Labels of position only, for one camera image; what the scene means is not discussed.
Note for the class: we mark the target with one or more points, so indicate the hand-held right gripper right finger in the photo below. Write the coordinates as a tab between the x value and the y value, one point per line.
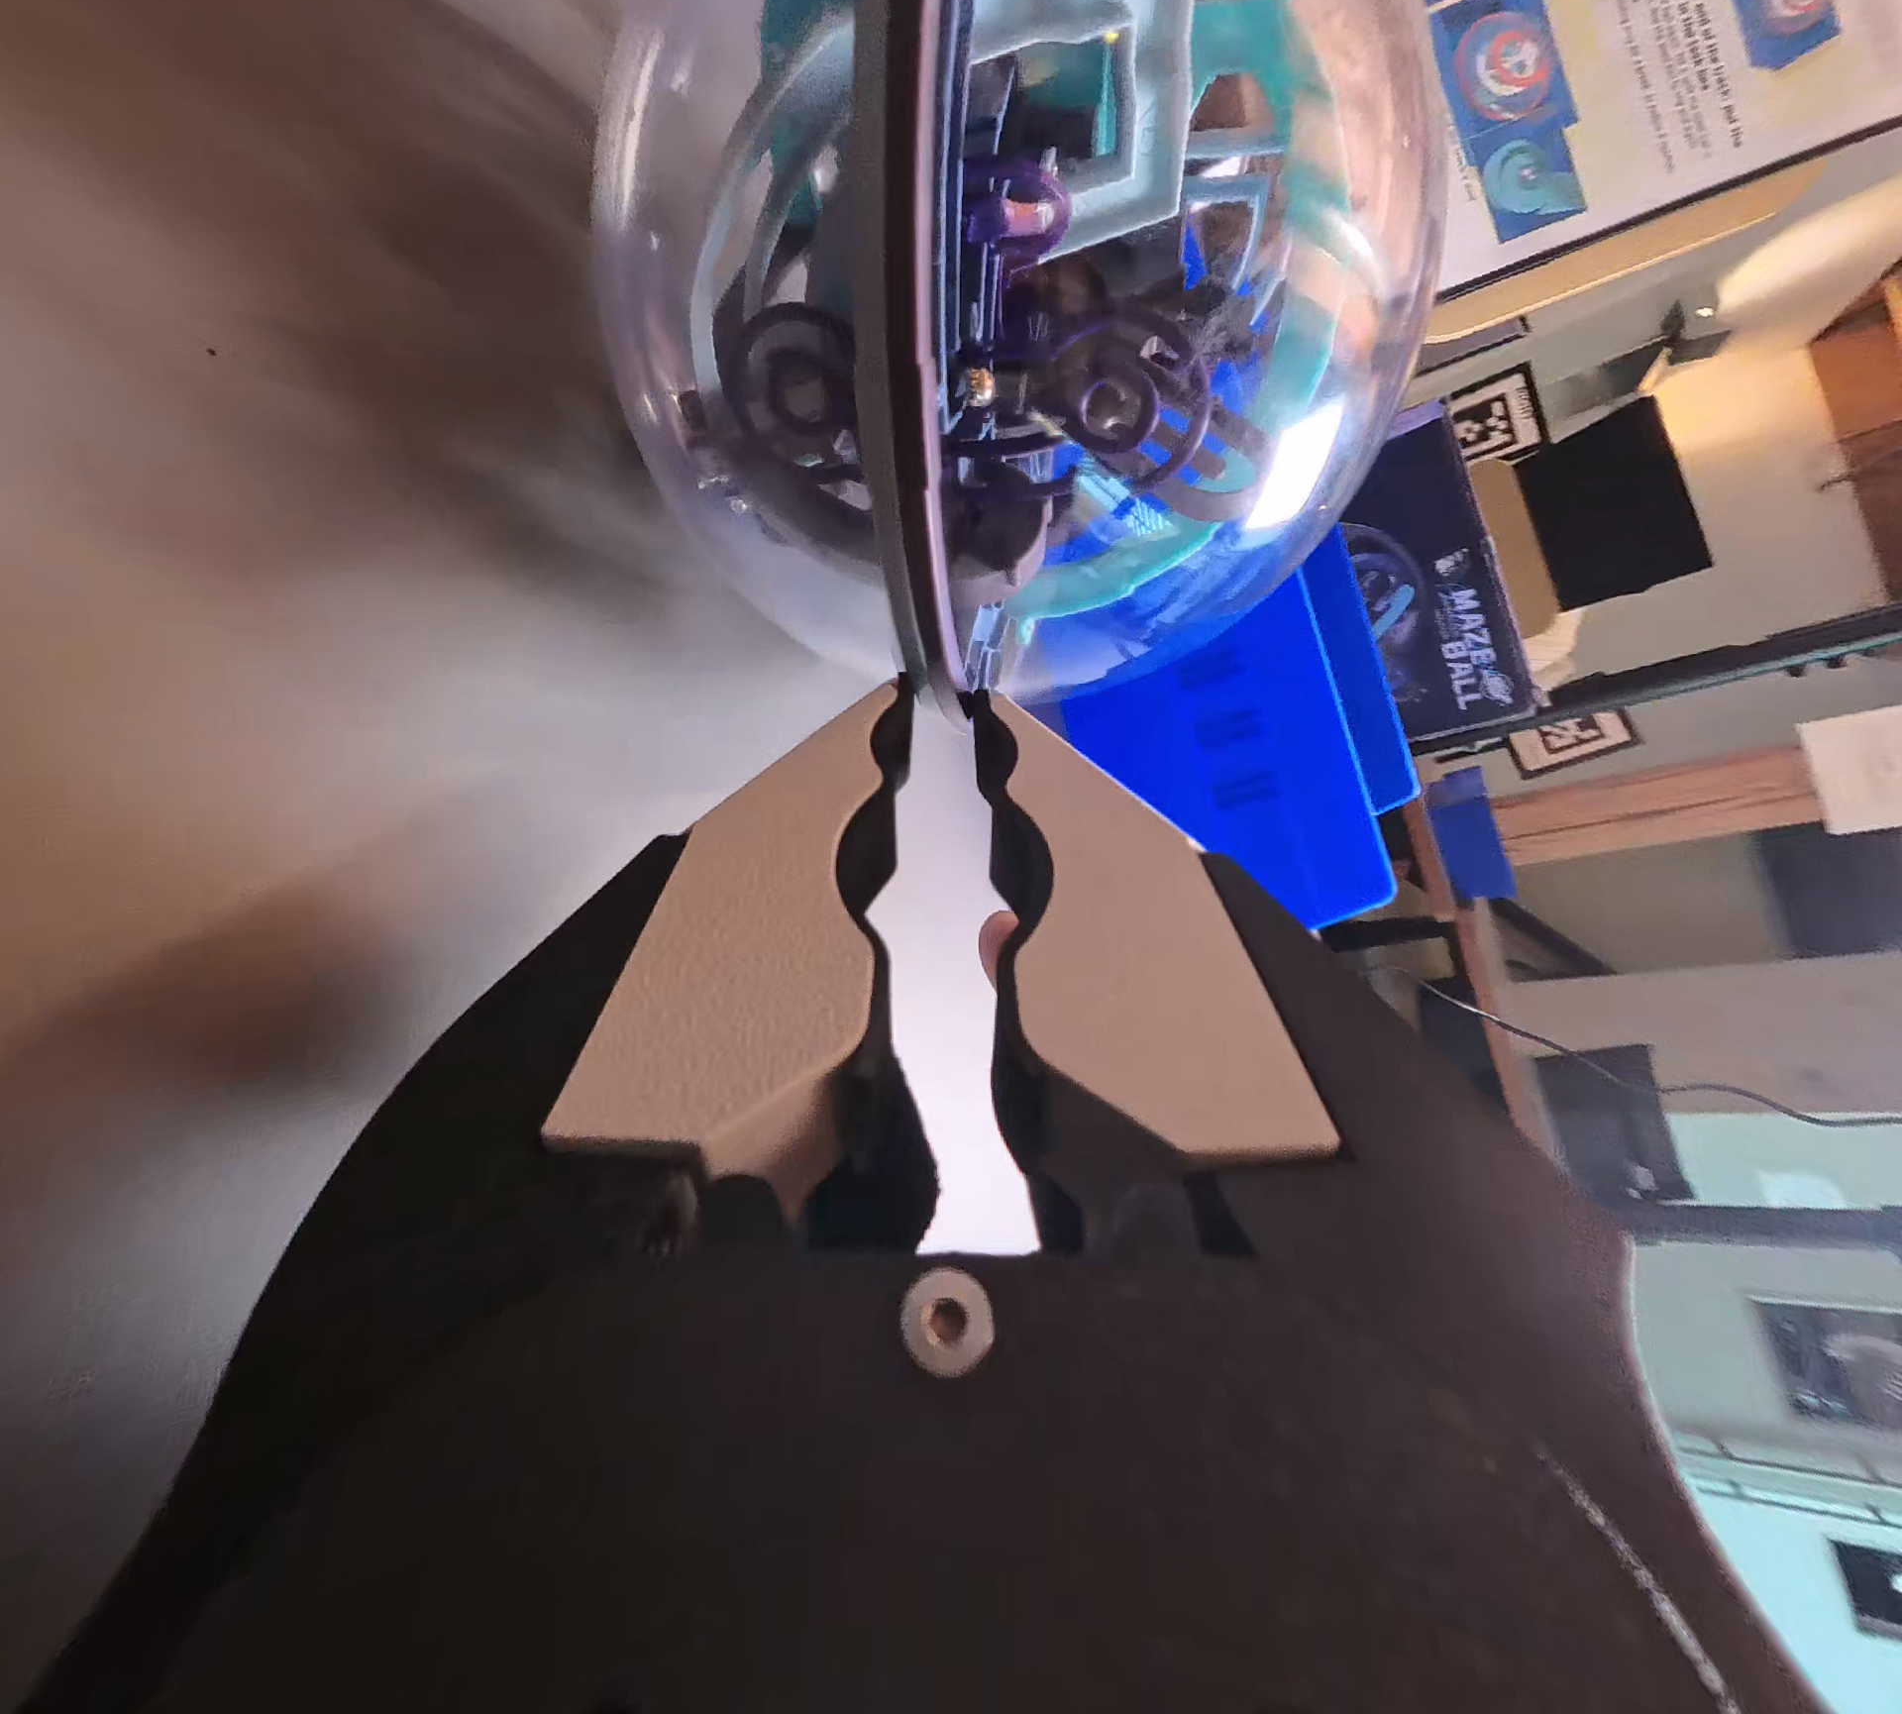
1176	1002

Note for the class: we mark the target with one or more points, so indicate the blue plastic bin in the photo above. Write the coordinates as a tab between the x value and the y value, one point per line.
1249	764

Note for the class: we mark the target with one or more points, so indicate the clear plastic maze ball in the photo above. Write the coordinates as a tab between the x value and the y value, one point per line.
1011	199

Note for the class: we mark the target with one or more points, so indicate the dark blue box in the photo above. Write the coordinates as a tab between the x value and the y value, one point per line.
1457	586

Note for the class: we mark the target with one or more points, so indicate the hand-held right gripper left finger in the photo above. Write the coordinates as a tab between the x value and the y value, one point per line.
730	1002

